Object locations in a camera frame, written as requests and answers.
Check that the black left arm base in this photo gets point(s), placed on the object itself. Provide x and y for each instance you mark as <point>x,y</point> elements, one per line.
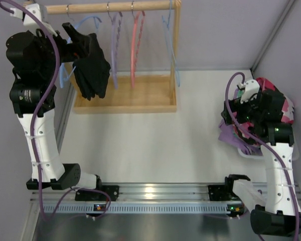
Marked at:
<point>105,193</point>

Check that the purple plastic hanger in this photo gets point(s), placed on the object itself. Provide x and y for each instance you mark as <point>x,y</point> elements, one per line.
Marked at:
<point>116,21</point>

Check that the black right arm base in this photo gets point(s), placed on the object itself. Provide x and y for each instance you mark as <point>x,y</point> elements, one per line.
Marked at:
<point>219,193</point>

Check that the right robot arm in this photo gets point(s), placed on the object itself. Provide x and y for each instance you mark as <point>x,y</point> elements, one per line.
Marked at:
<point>278,213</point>

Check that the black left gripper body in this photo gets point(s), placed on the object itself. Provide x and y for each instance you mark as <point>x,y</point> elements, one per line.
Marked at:
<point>67,46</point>

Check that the pink camouflage garment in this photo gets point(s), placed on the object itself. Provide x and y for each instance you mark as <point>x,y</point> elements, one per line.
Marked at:
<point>273,117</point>

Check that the purple garment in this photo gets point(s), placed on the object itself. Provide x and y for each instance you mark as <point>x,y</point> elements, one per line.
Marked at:
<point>228,136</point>

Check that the pink plastic hanger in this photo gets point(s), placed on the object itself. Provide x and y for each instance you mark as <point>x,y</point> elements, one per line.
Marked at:
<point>139,18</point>

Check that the white laundry basket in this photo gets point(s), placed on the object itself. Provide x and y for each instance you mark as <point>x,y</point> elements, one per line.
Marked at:
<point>259,156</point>

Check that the aluminium mounting rail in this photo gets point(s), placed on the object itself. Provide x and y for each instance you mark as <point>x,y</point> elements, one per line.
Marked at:
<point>139,192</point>

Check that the light blue wire hanger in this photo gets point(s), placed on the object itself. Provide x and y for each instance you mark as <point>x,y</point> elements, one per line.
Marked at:
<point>169,43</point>

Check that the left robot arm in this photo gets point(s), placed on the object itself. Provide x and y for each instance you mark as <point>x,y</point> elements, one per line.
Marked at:
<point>36,57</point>

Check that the black trousers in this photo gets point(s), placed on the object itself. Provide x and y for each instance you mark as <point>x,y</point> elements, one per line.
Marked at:
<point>92,72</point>

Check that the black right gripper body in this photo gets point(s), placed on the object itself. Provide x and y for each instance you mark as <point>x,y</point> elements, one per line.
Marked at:
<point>231,110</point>

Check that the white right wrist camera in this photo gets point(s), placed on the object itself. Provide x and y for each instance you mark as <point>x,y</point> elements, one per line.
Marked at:
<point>249,88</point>

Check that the wooden clothes rack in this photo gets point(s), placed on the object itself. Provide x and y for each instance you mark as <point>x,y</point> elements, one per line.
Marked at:
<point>155,93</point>

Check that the slotted grey cable duct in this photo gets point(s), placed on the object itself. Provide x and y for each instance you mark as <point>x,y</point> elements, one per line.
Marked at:
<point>147,208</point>

